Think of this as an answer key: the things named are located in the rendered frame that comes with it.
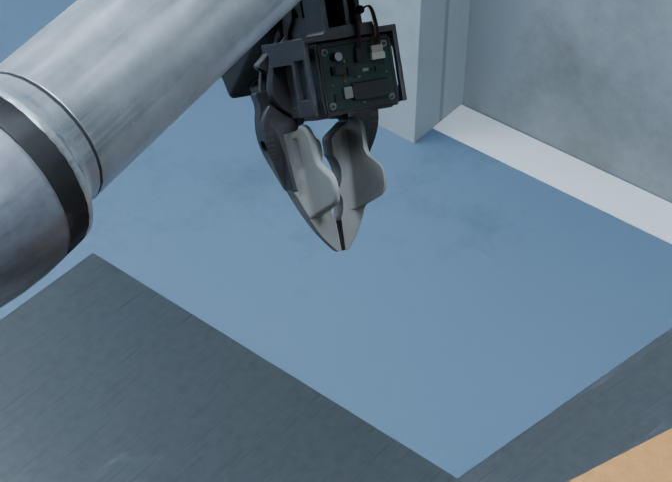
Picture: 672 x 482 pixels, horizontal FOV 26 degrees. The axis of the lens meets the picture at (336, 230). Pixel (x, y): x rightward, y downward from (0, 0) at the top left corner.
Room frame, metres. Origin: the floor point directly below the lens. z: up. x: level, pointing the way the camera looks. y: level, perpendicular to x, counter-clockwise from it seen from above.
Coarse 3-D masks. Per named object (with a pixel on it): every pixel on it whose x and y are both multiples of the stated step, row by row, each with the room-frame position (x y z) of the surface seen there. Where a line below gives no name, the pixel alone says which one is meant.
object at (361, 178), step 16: (336, 128) 0.81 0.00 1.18; (352, 128) 0.80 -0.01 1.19; (336, 144) 0.80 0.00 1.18; (352, 144) 0.80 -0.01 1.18; (336, 160) 0.79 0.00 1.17; (352, 160) 0.79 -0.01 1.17; (368, 160) 0.78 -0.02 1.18; (336, 176) 0.79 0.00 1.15; (352, 176) 0.79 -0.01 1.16; (368, 176) 0.77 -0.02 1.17; (384, 176) 0.76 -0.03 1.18; (352, 192) 0.78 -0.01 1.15; (368, 192) 0.77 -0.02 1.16; (336, 208) 0.78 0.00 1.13; (352, 208) 0.77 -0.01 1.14; (352, 224) 0.77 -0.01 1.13; (352, 240) 0.76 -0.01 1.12
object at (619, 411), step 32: (640, 352) 0.92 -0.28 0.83; (608, 384) 0.88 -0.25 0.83; (640, 384) 0.88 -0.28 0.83; (576, 416) 0.85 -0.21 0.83; (608, 416) 0.85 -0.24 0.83; (640, 416) 0.85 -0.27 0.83; (512, 448) 0.81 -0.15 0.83; (544, 448) 0.81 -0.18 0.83; (576, 448) 0.81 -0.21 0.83; (608, 448) 0.81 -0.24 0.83; (480, 480) 0.78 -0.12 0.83; (512, 480) 0.78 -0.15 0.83; (544, 480) 0.78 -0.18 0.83
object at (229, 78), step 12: (276, 24) 0.85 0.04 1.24; (264, 36) 0.85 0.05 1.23; (252, 48) 0.85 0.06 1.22; (240, 60) 0.87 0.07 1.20; (252, 60) 0.86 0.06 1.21; (228, 72) 0.88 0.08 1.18; (240, 72) 0.86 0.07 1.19; (252, 72) 0.87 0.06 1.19; (228, 84) 0.88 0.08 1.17; (240, 84) 0.87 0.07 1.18; (252, 84) 0.87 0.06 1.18; (240, 96) 0.88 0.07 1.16
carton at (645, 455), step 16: (640, 448) 0.57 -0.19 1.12; (656, 448) 0.57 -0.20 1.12; (608, 464) 0.56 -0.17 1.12; (624, 464) 0.56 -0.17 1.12; (640, 464) 0.56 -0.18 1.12; (656, 464) 0.56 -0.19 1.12; (576, 480) 0.55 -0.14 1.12; (592, 480) 0.55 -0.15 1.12; (608, 480) 0.55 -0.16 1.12; (624, 480) 0.55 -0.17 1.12; (640, 480) 0.55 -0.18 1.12; (656, 480) 0.55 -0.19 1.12
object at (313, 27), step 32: (320, 0) 0.80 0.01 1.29; (352, 0) 0.83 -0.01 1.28; (288, 32) 0.83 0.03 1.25; (320, 32) 0.79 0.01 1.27; (352, 32) 0.80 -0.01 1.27; (384, 32) 0.82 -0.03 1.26; (256, 64) 0.82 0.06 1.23; (288, 64) 0.79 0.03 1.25; (320, 64) 0.78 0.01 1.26; (352, 64) 0.79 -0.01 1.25; (384, 64) 0.80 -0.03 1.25; (288, 96) 0.80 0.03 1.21; (320, 96) 0.77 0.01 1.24; (352, 96) 0.77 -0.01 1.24; (384, 96) 0.78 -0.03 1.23
